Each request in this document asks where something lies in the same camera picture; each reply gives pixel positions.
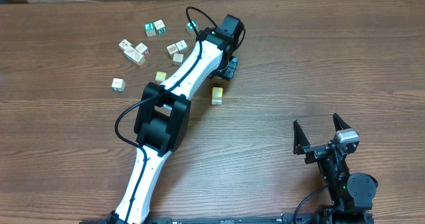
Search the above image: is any wooden block scribble picture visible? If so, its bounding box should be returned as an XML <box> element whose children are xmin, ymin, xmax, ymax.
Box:
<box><xmin>212</xmin><ymin>87</ymin><xmax>223</xmax><ymax>100</ymax></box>

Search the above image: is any wooden block brown picture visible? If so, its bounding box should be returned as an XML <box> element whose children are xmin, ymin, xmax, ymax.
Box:
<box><xmin>167</xmin><ymin>44</ymin><xmax>179</xmax><ymax>58</ymax></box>

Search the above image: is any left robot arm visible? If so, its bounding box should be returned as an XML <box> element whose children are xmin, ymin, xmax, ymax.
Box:
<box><xmin>106</xmin><ymin>15</ymin><xmax>245</xmax><ymax>223</ymax></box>

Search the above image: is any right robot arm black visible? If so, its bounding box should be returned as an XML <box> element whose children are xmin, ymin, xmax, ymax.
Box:
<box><xmin>292</xmin><ymin>113</ymin><xmax>378</xmax><ymax>224</ymax></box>

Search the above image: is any wooden block red side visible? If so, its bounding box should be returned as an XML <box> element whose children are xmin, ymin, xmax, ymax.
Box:
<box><xmin>135</xmin><ymin>43</ymin><xmax>149</xmax><ymax>56</ymax></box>

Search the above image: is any yellow top wooden block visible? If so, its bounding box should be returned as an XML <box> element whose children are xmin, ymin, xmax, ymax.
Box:
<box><xmin>155</xmin><ymin>71</ymin><xmax>167</xmax><ymax>84</ymax></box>

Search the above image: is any green number four block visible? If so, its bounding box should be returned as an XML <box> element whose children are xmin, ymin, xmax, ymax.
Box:
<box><xmin>186</xmin><ymin>21</ymin><xmax>198</xmax><ymax>35</ymax></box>

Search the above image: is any wooden block triangle picture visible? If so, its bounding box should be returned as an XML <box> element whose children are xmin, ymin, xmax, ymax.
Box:
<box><xmin>175</xmin><ymin>40</ymin><xmax>188</xmax><ymax>54</ymax></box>

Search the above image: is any wooden block green picture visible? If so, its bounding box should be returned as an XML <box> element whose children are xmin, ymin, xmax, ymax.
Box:
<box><xmin>173</xmin><ymin>53</ymin><xmax>184</xmax><ymax>66</ymax></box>

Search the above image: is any wooden block red pencil picture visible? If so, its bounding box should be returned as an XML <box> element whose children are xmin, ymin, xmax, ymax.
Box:
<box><xmin>212</xmin><ymin>99</ymin><xmax>222</xmax><ymax>105</ymax></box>

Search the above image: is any wooden block green side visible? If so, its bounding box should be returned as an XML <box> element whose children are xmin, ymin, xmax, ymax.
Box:
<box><xmin>153</xmin><ymin>19</ymin><xmax>167</xmax><ymax>35</ymax></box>

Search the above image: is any wooden block squirrel picture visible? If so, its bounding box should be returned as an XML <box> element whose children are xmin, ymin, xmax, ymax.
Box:
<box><xmin>119</xmin><ymin>39</ymin><xmax>132</xmax><ymax>51</ymax></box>

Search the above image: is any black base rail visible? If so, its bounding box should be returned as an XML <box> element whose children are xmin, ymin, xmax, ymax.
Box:
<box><xmin>79</xmin><ymin>213</ymin><xmax>375</xmax><ymax>224</ymax></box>

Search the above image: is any yellow wooden block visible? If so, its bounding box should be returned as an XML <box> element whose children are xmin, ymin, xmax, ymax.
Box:
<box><xmin>155</xmin><ymin>71</ymin><xmax>167</xmax><ymax>84</ymax></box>
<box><xmin>131</xmin><ymin>51</ymin><xmax>145</xmax><ymax>66</ymax></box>

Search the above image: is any green top wooden block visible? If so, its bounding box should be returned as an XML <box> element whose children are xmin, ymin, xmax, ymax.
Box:
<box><xmin>144</xmin><ymin>23</ymin><xmax>156</xmax><ymax>37</ymax></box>

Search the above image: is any wooden block teal side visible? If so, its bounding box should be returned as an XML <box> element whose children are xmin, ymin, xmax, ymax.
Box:
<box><xmin>112</xmin><ymin>78</ymin><xmax>126</xmax><ymax>92</ymax></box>

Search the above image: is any wooden block ball picture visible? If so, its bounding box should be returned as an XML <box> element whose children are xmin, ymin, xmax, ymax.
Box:
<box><xmin>124</xmin><ymin>47</ymin><xmax>137</xmax><ymax>60</ymax></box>

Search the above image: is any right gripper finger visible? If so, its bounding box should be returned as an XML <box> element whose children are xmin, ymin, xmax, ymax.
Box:
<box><xmin>293</xmin><ymin>120</ymin><xmax>311</xmax><ymax>155</ymax></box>
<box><xmin>333</xmin><ymin>113</ymin><xmax>350</xmax><ymax>131</ymax></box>

